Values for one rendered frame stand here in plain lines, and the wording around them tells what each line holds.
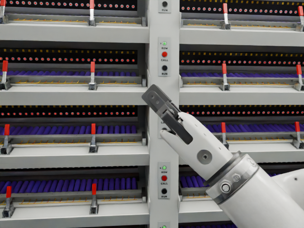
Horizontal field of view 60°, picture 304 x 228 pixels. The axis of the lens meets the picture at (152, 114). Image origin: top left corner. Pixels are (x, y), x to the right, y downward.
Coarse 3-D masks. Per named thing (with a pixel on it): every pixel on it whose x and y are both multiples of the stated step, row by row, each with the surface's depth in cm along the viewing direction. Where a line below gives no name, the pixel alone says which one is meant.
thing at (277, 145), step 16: (192, 112) 102; (208, 112) 102; (224, 112) 103; (240, 112) 104; (256, 112) 104; (272, 112) 105; (288, 112) 105; (208, 128) 100; (224, 128) 89; (240, 128) 100; (256, 128) 100; (272, 128) 101; (288, 128) 101; (224, 144) 88; (240, 144) 92; (256, 144) 92; (272, 144) 93; (288, 144) 93; (256, 160) 89; (272, 160) 90; (288, 160) 91
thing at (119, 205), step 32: (0, 192) 89; (32, 192) 90; (64, 192) 90; (96, 192) 90; (128, 192) 91; (0, 224) 82; (32, 224) 83; (64, 224) 84; (96, 224) 85; (128, 224) 87
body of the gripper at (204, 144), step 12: (180, 120) 39; (192, 120) 38; (168, 132) 38; (192, 132) 37; (204, 132) 38; (168, 144) 38; (180, 144) 37; (192, 144) 37; (204, 144) 36; (216, 144) 37; (180, 156) 37; (192, 156) 36; (204, 156) 44; (216, 156) 36; (228, 156) 37; (192, 168) 37; (204, 168) 36; (216, 168) 36
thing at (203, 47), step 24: (144, 0) 101; (288, 0) 107; (72, 48) 100; (96, 48) 101; (120, 48) 101; (144, 48) 102; (192, 48) 104; (216, 48) 105; (240, 48) 106; (264, 48) 107; (288, 48) 108; (144, 72) 103; (144, 120) 104; (240, 120) 108; (144, 168) 105; (288, 168) 111
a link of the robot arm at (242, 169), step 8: (240, 160) 38; (248, 160) 37; (232, 168) 37; (240, 168) 36; (248, 168) 36; (256, 168) 36; (224, 176) 36; (232, 176) 36; (240, 176) 35; (248, 176) 35; (216, 184) 36; (224, 184) 36; (232, 184) 35; (240, 184) 35; (208, 192) 38; (216, 192) 36; (224, 192) 35; (232, 192) 36; (216, 200) 37; (224, 200) 36
